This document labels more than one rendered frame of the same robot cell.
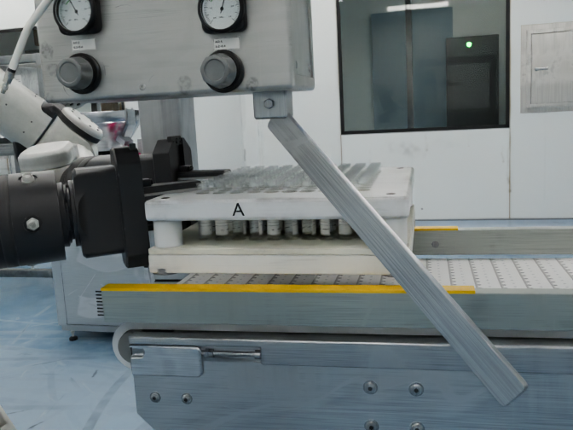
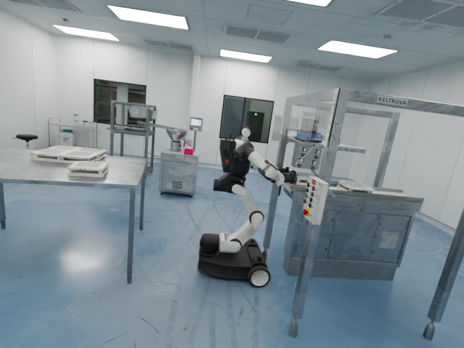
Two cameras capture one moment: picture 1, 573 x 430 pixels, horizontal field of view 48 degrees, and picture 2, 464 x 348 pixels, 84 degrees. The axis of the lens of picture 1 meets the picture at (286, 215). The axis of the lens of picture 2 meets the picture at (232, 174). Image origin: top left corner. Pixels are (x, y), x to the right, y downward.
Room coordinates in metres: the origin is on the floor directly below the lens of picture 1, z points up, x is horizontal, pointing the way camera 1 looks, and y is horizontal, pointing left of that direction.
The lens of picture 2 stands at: (-1.36, 1.45, 1.49)
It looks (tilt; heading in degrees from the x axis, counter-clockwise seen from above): 13 degrees down; 340
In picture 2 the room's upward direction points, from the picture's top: 7 degrees clockwise
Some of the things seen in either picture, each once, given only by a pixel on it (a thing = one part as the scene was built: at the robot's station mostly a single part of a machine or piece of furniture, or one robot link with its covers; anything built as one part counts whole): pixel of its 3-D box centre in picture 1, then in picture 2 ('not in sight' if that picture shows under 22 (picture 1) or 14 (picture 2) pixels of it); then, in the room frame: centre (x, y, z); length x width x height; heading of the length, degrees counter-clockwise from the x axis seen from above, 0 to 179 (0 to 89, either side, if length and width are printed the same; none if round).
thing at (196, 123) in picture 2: not in sight; (195, 134); (3.37, 0.57, 1.07); 0.23 x 0.10 x 0.62; 76
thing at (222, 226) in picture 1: (222, 220); not in sight; (0.63, 0.06, 1.00); 0.01 x 0.01 x 0.07
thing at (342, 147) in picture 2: not in sight; (323, 144); (0.68, -0.14, 1.33); 0.62 x 0.38 x 0.04; 78
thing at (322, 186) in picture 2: not in sight; (315, 199); (-0.08, 0.44, 1.05); 0.17 x 0.06 x 0.26; 168
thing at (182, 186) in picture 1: (170, 183); not in sight; (0.65, 0.12, 1.03); 0.06 x 0.03 x 0.02; 110
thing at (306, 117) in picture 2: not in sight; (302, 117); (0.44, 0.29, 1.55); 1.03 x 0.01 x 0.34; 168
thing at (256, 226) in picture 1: (256, 220); not in sight; (0.62, 0.03, 1.00); 0.01 x 0.01 x 0.07
